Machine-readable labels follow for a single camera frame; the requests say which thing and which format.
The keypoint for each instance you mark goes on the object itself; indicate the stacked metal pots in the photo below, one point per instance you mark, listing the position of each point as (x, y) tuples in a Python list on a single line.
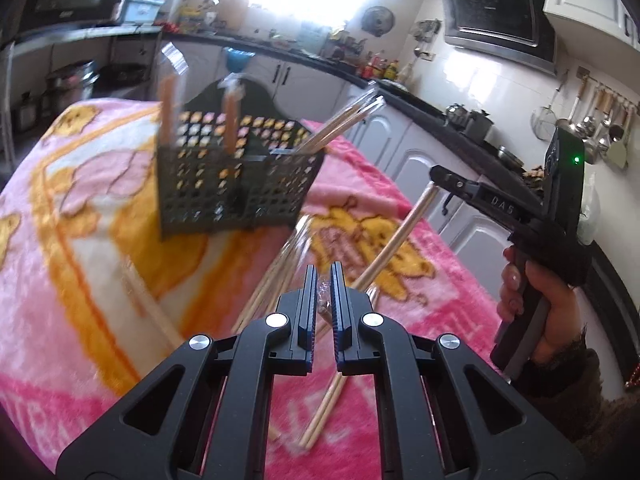
[(75, 80)]

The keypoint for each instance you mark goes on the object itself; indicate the teal cutlery rack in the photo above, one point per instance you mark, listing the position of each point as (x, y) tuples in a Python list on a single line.
[(312, 40)]

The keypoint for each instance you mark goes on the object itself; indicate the small metal pot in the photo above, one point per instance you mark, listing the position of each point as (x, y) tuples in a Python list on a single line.
[(25, 110)]

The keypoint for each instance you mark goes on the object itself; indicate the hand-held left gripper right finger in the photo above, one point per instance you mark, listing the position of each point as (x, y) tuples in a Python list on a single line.
[(340, 320)]

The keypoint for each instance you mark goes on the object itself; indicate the row of condiment bottles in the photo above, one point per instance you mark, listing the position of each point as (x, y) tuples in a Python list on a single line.
[(382, 66)]

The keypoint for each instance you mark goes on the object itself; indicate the metal skimmer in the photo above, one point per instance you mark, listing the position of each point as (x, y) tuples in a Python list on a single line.
[(544, 122)]

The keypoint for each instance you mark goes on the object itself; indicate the round wall fan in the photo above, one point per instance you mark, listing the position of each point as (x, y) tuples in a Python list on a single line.
[(378, 21)]

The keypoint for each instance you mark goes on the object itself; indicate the pink printed blanket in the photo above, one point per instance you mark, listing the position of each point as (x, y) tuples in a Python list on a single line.
[(75, 260)]

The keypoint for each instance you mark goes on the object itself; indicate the grey perforated utensil basket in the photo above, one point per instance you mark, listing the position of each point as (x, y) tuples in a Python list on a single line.
[(210, 195)]

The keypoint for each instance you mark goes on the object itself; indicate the blue plastic box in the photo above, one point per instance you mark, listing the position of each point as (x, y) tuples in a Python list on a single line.
[(142, 9)]

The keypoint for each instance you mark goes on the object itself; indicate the metal shelf table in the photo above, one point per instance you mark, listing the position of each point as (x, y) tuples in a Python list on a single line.
[(75, 35)]

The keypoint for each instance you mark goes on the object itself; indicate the black range hood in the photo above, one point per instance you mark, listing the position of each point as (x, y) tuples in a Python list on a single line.
[(495, 15)]

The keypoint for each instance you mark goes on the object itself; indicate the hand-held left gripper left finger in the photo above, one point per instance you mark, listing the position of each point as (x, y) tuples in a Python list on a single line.
[(306, 320)]

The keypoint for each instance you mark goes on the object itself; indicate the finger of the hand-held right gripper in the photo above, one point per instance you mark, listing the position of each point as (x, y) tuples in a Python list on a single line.
[(480, 192)]

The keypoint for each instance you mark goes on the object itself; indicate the metal ladle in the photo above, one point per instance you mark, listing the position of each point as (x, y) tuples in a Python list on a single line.
[(606, 119), (586, 122)]

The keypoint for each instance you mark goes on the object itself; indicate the plastic-wrapped chopstick pair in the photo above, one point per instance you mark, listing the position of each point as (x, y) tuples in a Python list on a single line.
[(322, 296), (400, 230)]

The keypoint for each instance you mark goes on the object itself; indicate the metal spatula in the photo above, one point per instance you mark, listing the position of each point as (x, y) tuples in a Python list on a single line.
[(620, 152)]

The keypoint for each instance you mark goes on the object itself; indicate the blue hanging bin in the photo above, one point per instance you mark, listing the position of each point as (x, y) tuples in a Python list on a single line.
[(236, 57)]

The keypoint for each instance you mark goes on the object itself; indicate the metal kettle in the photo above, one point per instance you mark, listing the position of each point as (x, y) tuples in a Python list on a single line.
[(456, 112)]

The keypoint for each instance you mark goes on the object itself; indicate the black frying pan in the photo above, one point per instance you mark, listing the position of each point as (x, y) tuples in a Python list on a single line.
[(122, 72)]

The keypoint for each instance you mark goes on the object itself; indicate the white kitchen base cabinets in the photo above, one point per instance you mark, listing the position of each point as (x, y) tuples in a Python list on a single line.
[(415, 160)]

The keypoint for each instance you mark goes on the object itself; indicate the person's right forearm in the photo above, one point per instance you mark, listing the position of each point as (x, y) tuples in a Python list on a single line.
[(575, 405)]

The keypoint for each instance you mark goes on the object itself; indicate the metal bowl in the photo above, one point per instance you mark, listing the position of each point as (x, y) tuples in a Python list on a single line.
[(510, 156)]

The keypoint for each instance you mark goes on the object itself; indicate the hanging kitchen utensils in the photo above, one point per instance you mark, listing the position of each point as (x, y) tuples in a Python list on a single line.
[(425, 35)]

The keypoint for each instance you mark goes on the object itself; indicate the person's right hand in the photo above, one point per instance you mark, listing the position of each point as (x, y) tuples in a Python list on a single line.
[(555, 305)]

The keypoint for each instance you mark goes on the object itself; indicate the pile of ginger roots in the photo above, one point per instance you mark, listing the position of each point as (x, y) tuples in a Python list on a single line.
[(532, 175)]

